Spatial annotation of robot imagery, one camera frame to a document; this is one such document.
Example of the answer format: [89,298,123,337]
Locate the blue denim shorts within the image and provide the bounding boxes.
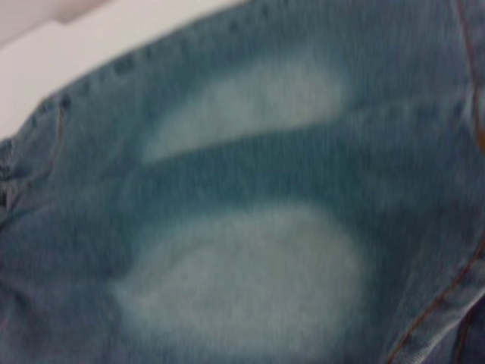
[0,0,485,364]

